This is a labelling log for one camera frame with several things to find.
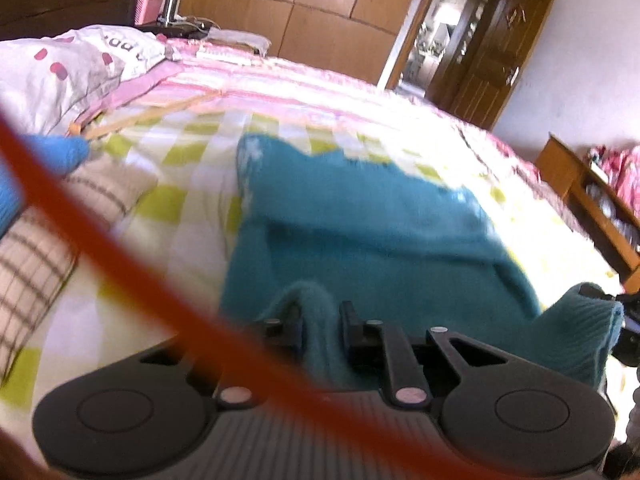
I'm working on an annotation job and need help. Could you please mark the teal knit sweater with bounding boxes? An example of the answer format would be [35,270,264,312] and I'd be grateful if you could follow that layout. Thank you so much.
[220,134,623,389]

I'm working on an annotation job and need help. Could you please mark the wooden side shelf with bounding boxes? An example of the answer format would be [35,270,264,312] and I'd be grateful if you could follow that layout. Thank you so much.
[535,134,639,292]

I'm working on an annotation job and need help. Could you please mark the pink and green checked bedspread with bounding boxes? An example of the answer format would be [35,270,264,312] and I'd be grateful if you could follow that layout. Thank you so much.
[0,37,626,461]

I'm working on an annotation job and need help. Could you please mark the beige plaid folded garment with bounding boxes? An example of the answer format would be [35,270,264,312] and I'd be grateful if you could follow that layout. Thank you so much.
[1,155,157,379]

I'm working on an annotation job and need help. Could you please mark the wooden stick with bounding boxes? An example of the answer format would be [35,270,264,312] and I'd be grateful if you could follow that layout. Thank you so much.
[67,90,224,141]

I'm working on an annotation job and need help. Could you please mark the light blue knit garment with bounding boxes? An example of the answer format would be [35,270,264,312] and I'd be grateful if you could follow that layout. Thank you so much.
[0,133,91,239]

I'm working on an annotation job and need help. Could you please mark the folded white cloth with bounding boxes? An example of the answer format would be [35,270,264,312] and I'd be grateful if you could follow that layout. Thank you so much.
[205,28,271,56]

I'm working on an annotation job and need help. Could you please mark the dark wooden door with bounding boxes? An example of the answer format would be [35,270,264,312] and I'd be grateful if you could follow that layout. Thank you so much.
[442,0,554,130]

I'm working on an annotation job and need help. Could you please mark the dark nightstand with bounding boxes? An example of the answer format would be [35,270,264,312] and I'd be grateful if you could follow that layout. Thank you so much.
[136,20,213,39]

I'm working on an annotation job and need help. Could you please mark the wooden wardrobe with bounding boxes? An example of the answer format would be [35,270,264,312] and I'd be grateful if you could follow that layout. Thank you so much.
[179,0,423,89]

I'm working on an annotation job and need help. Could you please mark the white pillow with pink dots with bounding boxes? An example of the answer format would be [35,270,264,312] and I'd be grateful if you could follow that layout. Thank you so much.
[1,25,180,136]

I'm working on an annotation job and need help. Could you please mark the silver cylinder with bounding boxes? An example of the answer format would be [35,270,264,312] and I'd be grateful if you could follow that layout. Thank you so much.
[158,0,179,25]

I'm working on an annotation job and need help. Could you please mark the pink storage box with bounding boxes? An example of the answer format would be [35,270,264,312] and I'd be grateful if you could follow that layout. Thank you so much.
[134,0,164,25]

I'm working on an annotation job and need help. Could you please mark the red cable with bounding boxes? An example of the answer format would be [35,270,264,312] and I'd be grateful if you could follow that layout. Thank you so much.
[0,109,507,480]

